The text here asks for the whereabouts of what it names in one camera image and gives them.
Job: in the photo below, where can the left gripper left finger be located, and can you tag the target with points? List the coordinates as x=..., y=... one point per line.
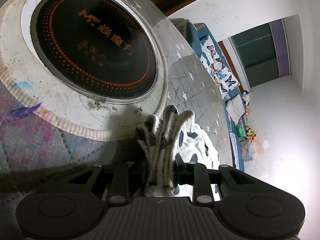
x=129, y=168

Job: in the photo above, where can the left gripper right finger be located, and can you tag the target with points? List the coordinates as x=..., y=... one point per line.
x=196, y=175

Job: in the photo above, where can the white blue-spotted pants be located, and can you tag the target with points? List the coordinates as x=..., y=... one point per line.
x=162, y=139

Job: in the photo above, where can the green toy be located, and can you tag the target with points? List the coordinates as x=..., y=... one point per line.
x=239, y=131

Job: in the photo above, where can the beige cushion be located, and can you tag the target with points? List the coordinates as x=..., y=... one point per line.
x=235, y=108

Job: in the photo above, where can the blue sofa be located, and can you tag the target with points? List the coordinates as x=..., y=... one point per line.
x=193, y=33

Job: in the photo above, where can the black white plush toy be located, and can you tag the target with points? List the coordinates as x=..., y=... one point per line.
x=246, y=97

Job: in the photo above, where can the butterfly print pillow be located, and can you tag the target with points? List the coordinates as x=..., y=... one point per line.
x=216, y=67

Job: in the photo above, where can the dark green window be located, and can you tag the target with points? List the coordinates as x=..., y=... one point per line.
x=257, y=54

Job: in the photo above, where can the round black induction cooktop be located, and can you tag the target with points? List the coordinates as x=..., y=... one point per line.
x=100, y=48

